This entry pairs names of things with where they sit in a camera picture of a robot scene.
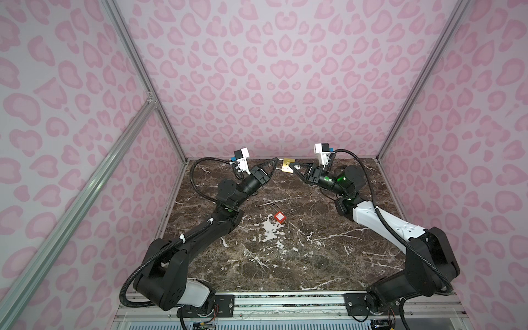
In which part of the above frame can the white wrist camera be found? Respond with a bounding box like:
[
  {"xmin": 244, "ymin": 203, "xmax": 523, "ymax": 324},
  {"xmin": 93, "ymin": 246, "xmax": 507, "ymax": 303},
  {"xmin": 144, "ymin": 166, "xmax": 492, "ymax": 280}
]
[
  {"xmin": 231, "ymin": 148, "xmax": 250, "ymax": 174},
  {"xmin": 313, "ymin": 143, "xmax": 334, "ymax": 166}
]

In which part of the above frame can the aluminium corner frame post left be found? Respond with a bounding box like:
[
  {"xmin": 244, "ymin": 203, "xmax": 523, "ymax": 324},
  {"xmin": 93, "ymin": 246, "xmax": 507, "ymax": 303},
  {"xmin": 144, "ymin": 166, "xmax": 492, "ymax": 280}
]
[{"xmin": 101, "ymin": 0, "xmax": 188, "ymax": 165}]

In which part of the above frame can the brass padlock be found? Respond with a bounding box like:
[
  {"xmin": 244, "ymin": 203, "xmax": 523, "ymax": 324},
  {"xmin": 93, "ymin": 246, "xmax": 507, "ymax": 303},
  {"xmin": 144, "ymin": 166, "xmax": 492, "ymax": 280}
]
[{"xmin": 279, "ymin": 158, "xmax": 296, "ymax": 173}]

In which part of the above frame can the aluminium corner frame post right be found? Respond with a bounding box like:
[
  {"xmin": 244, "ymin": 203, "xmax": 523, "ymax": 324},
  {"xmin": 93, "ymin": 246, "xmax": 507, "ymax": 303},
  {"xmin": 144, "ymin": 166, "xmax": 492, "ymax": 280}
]
[{"xmin": 376, "ymin": 0, "xmax": 473, "ymax": 164}]

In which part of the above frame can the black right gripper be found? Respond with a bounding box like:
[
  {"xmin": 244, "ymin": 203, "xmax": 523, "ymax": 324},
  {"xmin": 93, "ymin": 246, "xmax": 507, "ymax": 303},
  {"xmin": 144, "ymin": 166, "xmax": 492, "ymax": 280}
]
[{"xmin": 289, "ymin": 166, "xmax": 349, "ymax": 198}]

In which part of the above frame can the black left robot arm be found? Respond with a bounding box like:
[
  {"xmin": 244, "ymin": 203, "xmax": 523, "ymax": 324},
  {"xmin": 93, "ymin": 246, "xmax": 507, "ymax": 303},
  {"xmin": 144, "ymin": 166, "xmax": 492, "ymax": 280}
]
[{"xmin": 119, "ymin": 158, "xmax": 279, "ymax": 316}]

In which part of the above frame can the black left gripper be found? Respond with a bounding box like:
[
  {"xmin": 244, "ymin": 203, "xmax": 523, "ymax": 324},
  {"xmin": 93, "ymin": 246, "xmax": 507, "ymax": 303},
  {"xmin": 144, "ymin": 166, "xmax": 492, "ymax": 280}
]
[{"xmin": 234, "ymin": 160, "xmax": 279, "ymax": 211}]

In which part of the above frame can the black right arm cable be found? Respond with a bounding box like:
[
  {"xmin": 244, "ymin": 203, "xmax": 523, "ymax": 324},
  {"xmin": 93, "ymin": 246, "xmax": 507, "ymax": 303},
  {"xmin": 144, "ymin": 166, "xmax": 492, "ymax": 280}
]
[{"xmin": 331, "ymin": 148, "xmax": 455, "ymax": 296}]

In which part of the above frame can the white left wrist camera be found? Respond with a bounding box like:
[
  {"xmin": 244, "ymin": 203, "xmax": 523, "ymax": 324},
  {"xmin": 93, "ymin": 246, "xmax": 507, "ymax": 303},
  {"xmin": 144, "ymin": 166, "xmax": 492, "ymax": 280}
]
[{"xmin": 231, "ymin": 148, "xmax": 250, "ymax": 174}]

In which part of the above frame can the red safety padlock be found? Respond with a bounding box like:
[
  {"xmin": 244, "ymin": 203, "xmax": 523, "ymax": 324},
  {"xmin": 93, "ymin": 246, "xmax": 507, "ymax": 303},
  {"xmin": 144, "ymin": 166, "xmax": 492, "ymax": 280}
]
[{"xmin": 274, "ymin": 212, "xmax": 287, "ymax": 224}]

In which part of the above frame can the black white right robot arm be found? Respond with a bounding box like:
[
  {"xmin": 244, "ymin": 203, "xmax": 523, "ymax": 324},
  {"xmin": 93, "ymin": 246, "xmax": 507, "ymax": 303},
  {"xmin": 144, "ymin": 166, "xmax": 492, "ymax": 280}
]
[{"xmin": 289, "ymin": 162, "xmax": 461, "ymax": 314}]

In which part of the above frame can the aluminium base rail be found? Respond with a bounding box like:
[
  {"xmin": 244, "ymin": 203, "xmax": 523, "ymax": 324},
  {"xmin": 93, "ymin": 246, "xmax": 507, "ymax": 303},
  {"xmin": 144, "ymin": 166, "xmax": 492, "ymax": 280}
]
[{"xmin": 111, "ymin": 290, "xmax": 471, "ymax": 330}]

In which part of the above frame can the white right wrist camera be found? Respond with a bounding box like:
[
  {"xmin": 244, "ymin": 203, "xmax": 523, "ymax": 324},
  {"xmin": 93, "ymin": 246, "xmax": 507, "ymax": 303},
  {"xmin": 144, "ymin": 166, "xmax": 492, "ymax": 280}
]
[{"xmin": 313, "ymin": 143, "xmax": 334, "ymax": 166}]

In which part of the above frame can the aluminium corner frame post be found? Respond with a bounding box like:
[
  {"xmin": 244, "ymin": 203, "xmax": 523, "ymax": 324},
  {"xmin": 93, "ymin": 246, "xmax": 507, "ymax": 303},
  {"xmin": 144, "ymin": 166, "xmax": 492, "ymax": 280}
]
[
  {"xmin": 101, "ymin": 0, "xmax": 188, "ymax": 165},
  {"xmin": 376, "ymin": 0, "xmax": 473, "ymax": 164}
]

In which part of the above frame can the aluminium diagonal frame bar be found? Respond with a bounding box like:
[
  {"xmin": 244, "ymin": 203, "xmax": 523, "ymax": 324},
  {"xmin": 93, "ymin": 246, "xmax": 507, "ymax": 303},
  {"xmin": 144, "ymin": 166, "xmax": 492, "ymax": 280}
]
[{"xmin": 1, "ymin": 99, "xmax": 158, "ymax": 329}]

